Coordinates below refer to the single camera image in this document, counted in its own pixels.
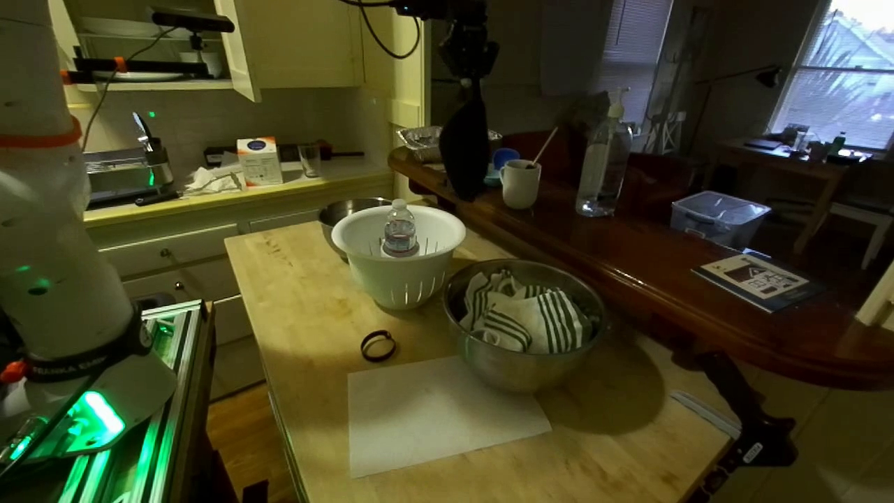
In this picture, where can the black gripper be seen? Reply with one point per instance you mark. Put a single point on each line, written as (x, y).
(467, 45)

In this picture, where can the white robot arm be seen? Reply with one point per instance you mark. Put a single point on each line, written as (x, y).
(59, 294)

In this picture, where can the silver bowl with striped towel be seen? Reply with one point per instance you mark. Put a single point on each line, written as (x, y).
(523, 373)

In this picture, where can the white cup with straw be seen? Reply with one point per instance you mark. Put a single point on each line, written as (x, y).
(521, 175)

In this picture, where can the tall clear glass container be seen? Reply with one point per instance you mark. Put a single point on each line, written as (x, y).
(604, 164)

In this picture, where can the clear plastic bottle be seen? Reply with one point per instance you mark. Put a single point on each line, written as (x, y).
(401, 233)

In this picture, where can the white plastic colander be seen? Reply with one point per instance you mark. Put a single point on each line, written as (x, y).
(401, 284)

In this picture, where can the white tissue box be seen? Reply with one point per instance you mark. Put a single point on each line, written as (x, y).
(261, 161)

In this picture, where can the striped white dish towel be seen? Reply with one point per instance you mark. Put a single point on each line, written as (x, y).
(518, 316)

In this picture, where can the clear plastic storage box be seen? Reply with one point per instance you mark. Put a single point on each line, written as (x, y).
(720, 218)

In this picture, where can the dark wooden counter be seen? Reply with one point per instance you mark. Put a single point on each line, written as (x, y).
(651, 270)

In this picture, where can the magazine on counter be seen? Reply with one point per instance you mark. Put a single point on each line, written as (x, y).
(757, 280)

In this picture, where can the white paper sheet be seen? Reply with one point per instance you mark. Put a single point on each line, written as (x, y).
(430, 409)

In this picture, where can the black table clamp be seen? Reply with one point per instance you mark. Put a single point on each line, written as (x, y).
(761, 442)

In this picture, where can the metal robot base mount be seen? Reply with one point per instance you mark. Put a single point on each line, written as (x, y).
(115, 433)

